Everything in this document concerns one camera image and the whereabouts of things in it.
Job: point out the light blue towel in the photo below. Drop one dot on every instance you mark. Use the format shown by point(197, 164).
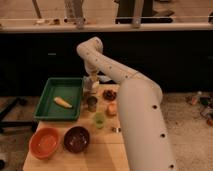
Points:
point(104, 79)

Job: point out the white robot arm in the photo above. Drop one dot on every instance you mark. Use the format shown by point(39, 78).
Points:
point(143, 128)

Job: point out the white paper cup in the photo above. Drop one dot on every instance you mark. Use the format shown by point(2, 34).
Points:
point(91, 86)

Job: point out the small metal cup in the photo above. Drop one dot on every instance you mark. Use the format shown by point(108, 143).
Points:
point(92, 103)

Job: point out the light green plastic cup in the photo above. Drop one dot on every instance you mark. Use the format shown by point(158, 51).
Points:
point(99, 120)

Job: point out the red yellow apple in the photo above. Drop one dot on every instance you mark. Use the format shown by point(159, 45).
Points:
point(111, 109)

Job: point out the green plastic tray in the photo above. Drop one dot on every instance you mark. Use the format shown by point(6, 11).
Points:
point(69, 89)

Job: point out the silver metal fork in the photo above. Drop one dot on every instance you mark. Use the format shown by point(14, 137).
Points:
point(116, 129)

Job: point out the dark maroon bowl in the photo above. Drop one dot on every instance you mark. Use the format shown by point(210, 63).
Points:
point(76, 139)

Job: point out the orange bowl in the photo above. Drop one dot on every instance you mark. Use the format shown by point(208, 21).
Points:
point(44, 143)

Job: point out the black office chair base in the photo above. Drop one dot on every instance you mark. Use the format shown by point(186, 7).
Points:
point(12, 116)

